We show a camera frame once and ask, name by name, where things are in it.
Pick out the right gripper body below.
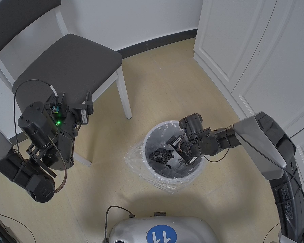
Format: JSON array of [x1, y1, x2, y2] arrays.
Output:
[[169, 133, 202, 166]]

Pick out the black plastic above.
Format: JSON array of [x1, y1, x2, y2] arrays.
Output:
[[149, 148, 175, 169]]

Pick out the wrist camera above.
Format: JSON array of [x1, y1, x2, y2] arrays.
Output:
[[179, 116, 191, 130], [46, 93, 69, 118]]

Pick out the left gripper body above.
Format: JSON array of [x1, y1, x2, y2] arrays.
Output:
[[54, 104, 95, 137]]

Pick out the white wardrobe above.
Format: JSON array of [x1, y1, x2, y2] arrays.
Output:
[[193, 0, 304, 227]]

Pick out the clear plastic bag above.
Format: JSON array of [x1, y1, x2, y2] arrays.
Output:
[[124, 122, 210, 195]]

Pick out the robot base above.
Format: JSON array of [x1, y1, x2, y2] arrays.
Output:
[[109, 212, 216, 243]]

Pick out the white trash bin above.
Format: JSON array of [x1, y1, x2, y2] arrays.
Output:
[[143, 120, 209, 185]]

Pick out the black cable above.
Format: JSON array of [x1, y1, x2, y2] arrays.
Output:
[[13, 79, 58, 151], [265, 223, 284, 243], [0, 213, 32, 243], [104, 206, 136, 243]]

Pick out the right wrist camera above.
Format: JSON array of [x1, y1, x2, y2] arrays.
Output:
[[179, 116, 191, 130]]

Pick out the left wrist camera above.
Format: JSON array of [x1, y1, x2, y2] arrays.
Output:
[[46, 93, 69, 118]]

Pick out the grey and white chair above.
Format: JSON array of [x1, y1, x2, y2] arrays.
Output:
[[0, 0, 133, 167]]

